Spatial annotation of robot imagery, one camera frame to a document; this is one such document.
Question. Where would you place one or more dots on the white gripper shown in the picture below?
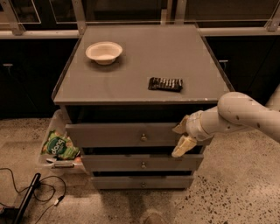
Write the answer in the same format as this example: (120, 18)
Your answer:
(194, 126)

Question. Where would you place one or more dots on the grey top drawer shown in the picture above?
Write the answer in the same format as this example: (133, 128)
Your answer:
(99, 135)

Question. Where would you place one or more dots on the grey drawer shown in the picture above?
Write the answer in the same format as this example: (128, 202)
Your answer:
(143, 182)
(141, 163)
(99, 135)

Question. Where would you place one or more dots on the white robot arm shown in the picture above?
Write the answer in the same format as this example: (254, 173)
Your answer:
(234, 111)

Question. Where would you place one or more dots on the grey middle drawer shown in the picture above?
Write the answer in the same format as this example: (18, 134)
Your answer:
(141, 163)

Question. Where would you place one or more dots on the grey bottom drawer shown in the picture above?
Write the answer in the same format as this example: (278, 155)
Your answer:
(143, 182)

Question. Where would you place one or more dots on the grey drawer cabinet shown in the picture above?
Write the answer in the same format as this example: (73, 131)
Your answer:
(118, 93)

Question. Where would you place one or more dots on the dark snack bar wrapper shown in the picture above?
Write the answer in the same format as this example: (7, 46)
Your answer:
(165, 84)

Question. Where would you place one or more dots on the white paper bowl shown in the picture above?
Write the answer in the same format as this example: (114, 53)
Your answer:
(104, 53)

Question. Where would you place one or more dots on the clear plastic bin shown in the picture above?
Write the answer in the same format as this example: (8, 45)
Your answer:
(51, 162)

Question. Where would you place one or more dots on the green snack bag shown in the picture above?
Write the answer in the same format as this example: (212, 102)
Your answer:
(61, 146)

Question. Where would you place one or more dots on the black bar on floor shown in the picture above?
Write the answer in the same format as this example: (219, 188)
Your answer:
(28, 195)

